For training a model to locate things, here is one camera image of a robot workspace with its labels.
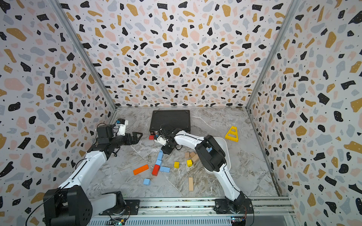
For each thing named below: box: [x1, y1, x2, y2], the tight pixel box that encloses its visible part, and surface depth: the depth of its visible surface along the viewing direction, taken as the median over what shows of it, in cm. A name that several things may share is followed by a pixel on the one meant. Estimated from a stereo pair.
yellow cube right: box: [186, 159, 193, 168], surface depth 90 cm
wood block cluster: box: [184, 151, 199, 164], surface depth 93 cm
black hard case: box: [149, 110, 191, 135], surface depth 109 cm
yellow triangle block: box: [224, 125, 239, 143], surface depth 105 cm
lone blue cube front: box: [143, 178, 151, 186], surface depth 83 cm
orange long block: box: [132, 164, 150, 176], surface depth 88 cm
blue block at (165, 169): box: [159, 165, 171, 173], surface depth 88 cm
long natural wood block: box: [188, 177, 194, 192], surface depth 83 cm
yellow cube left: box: [173, 161, 180, 169], surface depth 89 cm
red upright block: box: [151, 164, 161, 177], surface depth 87 cm
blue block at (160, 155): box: [157, 149, 164, 161], surface depth 94 cm
